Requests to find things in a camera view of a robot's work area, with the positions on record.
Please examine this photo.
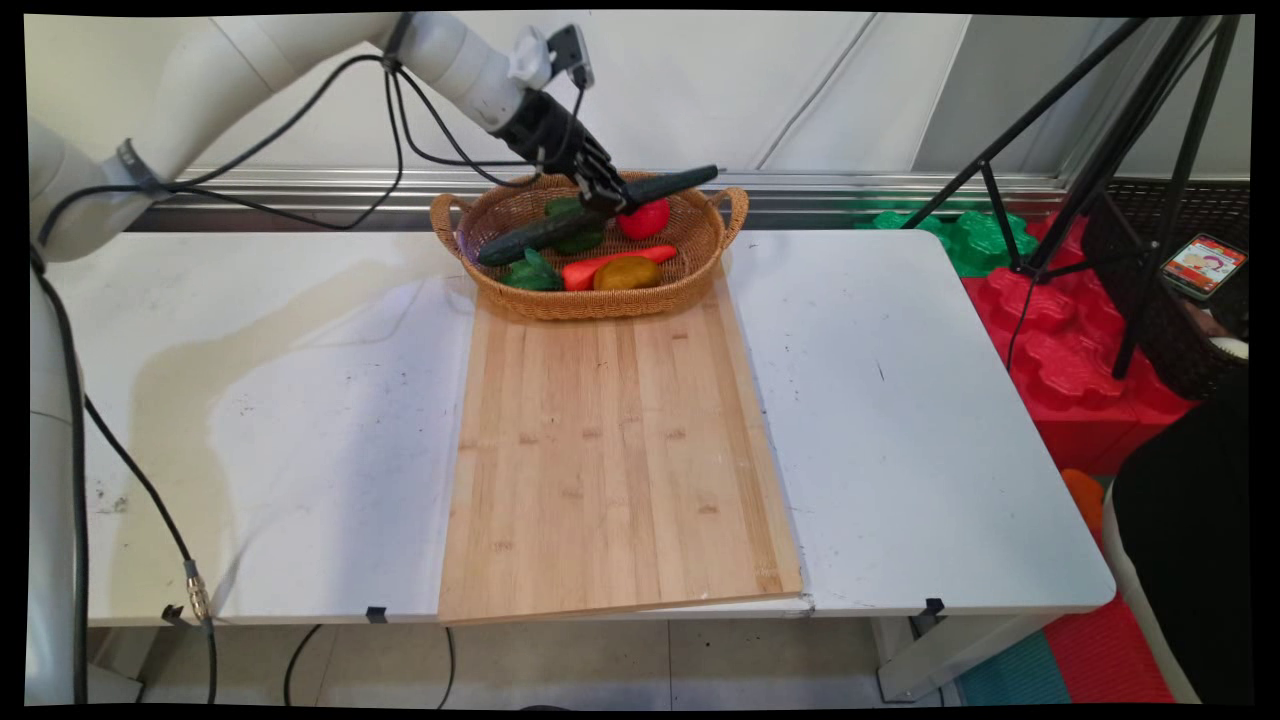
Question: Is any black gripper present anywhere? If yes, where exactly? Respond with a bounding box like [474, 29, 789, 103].
[495, 90, 637, 216]

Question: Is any dark green toy cucumber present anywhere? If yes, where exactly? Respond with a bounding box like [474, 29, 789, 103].
[477, 165, 721, 268]

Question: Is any red toy tomato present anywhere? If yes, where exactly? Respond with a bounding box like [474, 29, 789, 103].
[616, 197, 672, 241]

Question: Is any green toy bell pepper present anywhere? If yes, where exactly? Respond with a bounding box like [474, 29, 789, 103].
[545, 196, 607, 256]

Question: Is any brown toy potato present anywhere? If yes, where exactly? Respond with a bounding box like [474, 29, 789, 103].
[593, 255, 662, 292]

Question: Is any orange toy carrot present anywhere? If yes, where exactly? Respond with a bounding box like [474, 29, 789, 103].
[562, 245, 679, 292]

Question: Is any green leafy toy vegetable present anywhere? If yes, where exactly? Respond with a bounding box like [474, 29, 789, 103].
[500, 248, 566, 292]

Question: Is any bamboo cutting board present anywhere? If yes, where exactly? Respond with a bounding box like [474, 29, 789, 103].
[438, 265, 804, 624]

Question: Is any green foam block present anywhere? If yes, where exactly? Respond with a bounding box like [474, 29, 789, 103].
[858, 208, 1041, 279]

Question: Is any large red foam block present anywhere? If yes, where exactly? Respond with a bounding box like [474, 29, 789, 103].
[960, 212, 1201, 477]

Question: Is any orange foam piece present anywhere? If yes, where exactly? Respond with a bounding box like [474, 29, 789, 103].
[1060, 468, 1106, 541]

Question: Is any white table leg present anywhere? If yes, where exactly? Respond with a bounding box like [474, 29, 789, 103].
[870, 612, 1053, 703]

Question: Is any black wicker basket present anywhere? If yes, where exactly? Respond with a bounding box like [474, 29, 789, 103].
[1080, 180, 1251, 403]

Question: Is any smartphone with colourful screen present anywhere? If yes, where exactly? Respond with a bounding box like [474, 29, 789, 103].
[1160, 233, 1249, 302]

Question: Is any teal floor mat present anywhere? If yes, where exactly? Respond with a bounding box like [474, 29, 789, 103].
[955, 630, 1073, 706]

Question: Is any flat red foam block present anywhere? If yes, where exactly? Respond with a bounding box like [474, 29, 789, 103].
[1045, 598, 1176, 706]

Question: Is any person in black clothing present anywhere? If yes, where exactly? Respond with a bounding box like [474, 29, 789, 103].
[1112, 378, 1254, 706]

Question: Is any white chair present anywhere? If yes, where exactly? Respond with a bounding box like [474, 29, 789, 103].
[1100, 500, 1206, 706]

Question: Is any woven wicker basket with handles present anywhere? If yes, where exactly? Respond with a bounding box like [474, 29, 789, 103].
[430, 172, 750, 322]

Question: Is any wrist camera on white mount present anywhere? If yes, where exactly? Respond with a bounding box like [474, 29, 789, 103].
[508, 24, 597, 93]

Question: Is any black cable with silver plug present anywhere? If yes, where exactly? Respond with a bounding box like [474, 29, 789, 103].
[384, 55, 593, 191]

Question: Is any aluminium wall rail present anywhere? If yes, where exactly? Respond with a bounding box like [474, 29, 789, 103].
[125, 165, 1069, 233]

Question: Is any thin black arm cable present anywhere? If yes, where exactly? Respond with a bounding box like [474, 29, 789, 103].
[38, 55, 406, 246]

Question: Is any black camera tripod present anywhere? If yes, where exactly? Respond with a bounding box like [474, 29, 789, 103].
[900, 15, 1241, 381]

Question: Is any black cable under table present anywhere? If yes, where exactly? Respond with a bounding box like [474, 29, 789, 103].
[284, 624, 457, 710]

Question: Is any black cable with metal connector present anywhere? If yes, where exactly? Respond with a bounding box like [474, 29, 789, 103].
[33, 255, 220, 704]

